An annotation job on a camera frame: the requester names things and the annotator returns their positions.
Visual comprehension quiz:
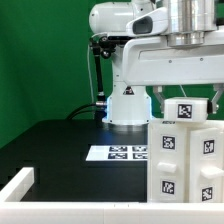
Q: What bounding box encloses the white cabinet door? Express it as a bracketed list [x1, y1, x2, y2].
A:
[189, 128, 224, 203]
[149, 122, 187, 202]

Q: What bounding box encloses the black cable bundle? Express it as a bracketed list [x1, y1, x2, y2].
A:
[65, 103, 98, 121]

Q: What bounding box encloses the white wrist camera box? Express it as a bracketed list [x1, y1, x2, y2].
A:
[126, 7, 168, 37]

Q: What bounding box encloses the white L-shaped workspace fence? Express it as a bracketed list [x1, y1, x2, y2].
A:
[0, 167, 224, 224]

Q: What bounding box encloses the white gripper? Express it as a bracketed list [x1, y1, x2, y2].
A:
[122, 31, 224, 114]

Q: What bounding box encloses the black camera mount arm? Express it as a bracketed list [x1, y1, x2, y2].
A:
[89, 36, 127, 125]

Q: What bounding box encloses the white cabinet top block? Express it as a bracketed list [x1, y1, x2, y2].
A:
[164, 97, 208, 123]

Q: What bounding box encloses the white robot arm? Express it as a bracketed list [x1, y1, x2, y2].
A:
[89, 0, 224, 126]

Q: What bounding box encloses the white fiducial marker plate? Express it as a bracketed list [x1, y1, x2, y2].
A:
[86, 145, 148, 161]

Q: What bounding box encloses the white cabinet body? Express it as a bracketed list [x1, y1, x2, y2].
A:
[147, 119, 224, 203]

